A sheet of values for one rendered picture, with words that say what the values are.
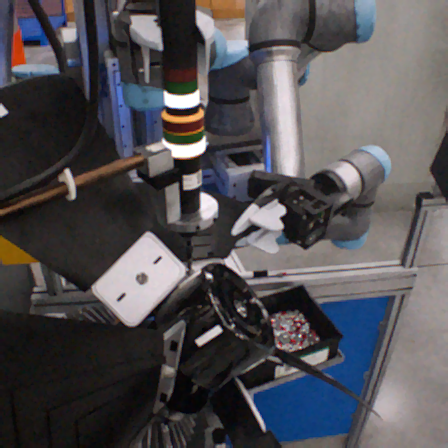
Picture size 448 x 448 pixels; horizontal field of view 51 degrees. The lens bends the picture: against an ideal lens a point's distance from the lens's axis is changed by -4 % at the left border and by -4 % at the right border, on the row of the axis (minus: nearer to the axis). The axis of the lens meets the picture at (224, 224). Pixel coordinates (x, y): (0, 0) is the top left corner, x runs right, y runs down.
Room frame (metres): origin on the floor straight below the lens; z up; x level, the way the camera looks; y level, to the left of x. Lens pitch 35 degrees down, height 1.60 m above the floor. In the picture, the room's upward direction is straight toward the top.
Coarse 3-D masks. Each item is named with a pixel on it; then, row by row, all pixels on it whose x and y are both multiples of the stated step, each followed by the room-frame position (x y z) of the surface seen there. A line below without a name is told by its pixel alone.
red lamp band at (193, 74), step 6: (168, 72) 0.46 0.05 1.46; (174, 72) 0.45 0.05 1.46; (180, 72) 0.45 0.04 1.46; (186, 72) 0.45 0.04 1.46; (192, 72) 0.46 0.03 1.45; (168, 78) 0.46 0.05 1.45; (174, 78) 0.45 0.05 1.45; (180, 78) 0.45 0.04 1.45; (186, 78) 0.45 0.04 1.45; (192, 78) 0.46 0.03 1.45
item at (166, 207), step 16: (144, 160) 0.43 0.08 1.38; (160, 160) 0.43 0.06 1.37; (144, 176) 0.44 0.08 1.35; (160, 176) 0.43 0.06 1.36; (176, 176) 0.44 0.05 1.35; (160, 192) 0.44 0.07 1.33; (176, 192) 0.44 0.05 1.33; (160, 208) 0.44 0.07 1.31; (176, 208) 0.44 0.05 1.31; (208, 208) 0.47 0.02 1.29; (176, 224) 0.44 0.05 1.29; (192, 224) 0.44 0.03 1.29; (208, 224) 0.45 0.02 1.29
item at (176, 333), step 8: (176, 328) 0.32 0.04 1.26; (184, 328) 0.33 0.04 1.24; (168, 336) 0.30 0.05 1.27; (176, 336) 0.32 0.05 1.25; (168, 344) 0.30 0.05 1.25; (168, 352) 0.30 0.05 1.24; (176, 352) 0.32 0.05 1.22; (168, 360) 0.30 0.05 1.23; (176, 360) 0.32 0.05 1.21; (176, 368) 0.31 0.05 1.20; (160, 376) 0.28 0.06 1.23; (160, 384) 0.28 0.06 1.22; (168, 384) 0.30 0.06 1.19; (160, 392) 0.28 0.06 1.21; (168, 392) 0.30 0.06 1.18; (160, 408) 0.28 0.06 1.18
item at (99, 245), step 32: (0, 96) 0.49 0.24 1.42; (32, 96) 0.51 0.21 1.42; (64, 96) 0.53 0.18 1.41; (0, 128) 0.46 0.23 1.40; (32, 128) 0.47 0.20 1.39; (64, 128) 0.49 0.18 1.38; (96, 128) 0.51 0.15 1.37; (0, 160) 0.43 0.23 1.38; (32, 160) 0.44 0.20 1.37; (96, 160) 0.47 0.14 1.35; (32, 192) 0.42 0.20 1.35; (96, 192) 0.44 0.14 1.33; (128, 192) 0.46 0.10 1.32; (0, 224) 0.38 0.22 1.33; (32, 224) 0.39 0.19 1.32; (64, 224) 0.40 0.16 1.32; (96, 224) 0.41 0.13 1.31; (128, 224) 0.42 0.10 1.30; (32, 256) 0.37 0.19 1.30; (64, 256) 0.38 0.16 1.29; (96, 256) 0.39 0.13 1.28
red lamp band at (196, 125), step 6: (162, 120) 0.46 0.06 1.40; (198, 120) 0.46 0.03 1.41; (162, 126) 0.46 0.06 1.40; (168, 126) 0.45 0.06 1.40; (174, 126) 0.45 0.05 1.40; (180, 126) 0.45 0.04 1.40; (186, 126) 0.45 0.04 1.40; (192, 126) 0.45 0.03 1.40; (198, 126) 0.46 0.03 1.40; (174, 132) 0.45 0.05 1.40; (180, 132) 0.45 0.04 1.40; (186, 132) 0.45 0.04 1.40
